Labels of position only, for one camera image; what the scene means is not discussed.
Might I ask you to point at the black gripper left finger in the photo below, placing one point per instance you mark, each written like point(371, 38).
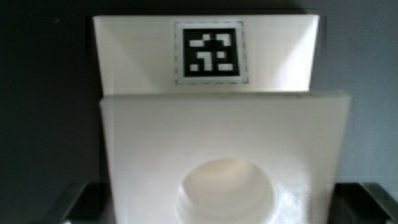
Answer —
point(78, 205)

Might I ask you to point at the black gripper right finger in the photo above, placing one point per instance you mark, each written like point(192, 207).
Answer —
point(362, 204)

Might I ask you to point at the white lamp base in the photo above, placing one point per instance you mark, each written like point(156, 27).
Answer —
point(222, 134)

